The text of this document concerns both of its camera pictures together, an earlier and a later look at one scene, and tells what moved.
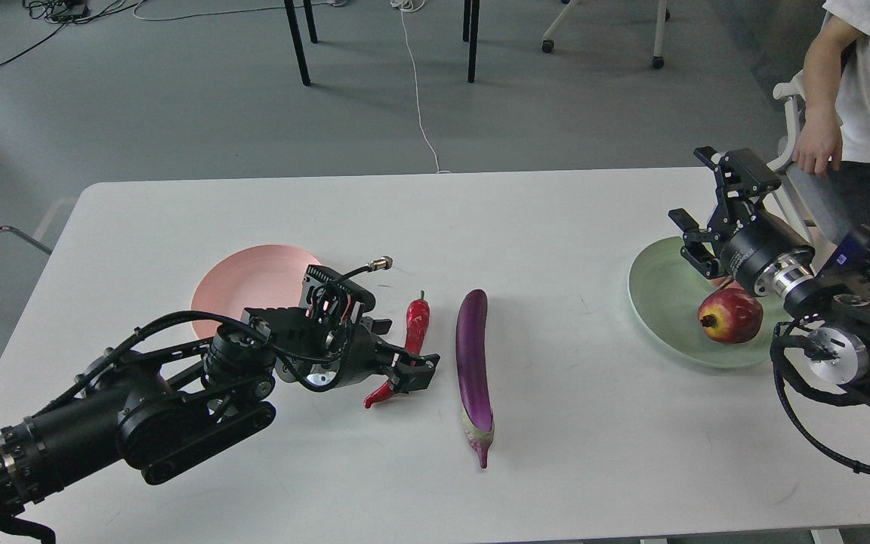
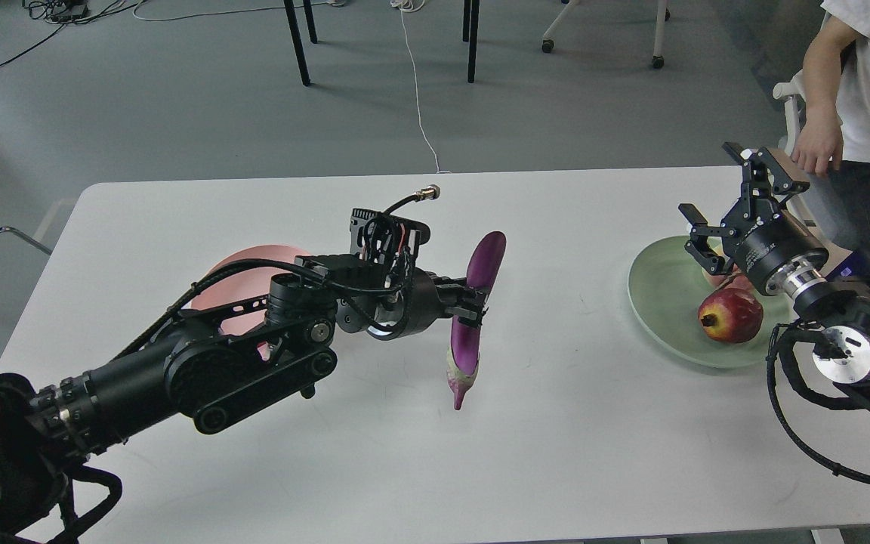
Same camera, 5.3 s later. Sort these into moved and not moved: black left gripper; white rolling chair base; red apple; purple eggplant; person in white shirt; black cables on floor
Moved: black left gripper; purple eggplant
Not moved: red apple; black cables on floor; white rolling chair base; person in white shirt
